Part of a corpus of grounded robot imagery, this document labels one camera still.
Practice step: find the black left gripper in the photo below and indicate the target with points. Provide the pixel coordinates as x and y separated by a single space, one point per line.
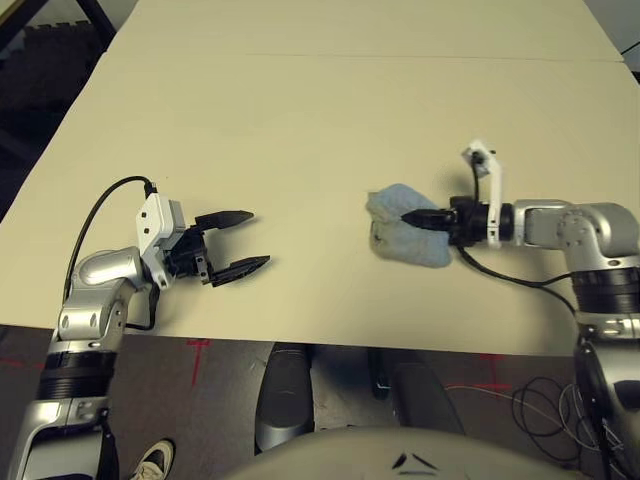
190 255

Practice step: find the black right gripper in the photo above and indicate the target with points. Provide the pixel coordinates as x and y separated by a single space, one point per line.
470 222

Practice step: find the light blue rag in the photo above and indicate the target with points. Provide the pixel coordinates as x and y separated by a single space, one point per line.
405 245

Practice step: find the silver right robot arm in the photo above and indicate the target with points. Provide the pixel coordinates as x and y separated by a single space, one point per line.
590 225

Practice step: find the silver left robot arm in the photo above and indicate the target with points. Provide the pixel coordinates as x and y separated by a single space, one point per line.
95 285

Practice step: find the red tape cross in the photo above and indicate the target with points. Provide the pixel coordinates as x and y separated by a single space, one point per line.
492 385
198 357

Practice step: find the black left robot leg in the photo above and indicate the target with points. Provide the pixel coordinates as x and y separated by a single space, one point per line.
285 395

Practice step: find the black robot leg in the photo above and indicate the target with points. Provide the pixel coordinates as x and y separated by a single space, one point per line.
420 395
285 395

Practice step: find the black right robot leg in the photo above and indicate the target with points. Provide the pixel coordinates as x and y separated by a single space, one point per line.
420 395

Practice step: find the white and black sneaker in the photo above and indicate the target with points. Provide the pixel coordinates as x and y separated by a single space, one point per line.
155 460

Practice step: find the grey robot torso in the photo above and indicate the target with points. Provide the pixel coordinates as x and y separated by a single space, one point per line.
375 455

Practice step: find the black foam floor mat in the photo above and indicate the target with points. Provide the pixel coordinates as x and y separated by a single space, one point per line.
40 75

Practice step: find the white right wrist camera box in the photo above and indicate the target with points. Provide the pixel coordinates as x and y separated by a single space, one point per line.
496 190

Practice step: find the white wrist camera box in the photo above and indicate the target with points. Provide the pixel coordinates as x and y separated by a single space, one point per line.
155 220
496 190

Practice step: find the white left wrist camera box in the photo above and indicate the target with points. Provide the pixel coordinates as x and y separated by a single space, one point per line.
155 220

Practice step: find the black metal frame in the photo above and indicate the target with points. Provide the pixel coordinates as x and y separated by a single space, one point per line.
97 17

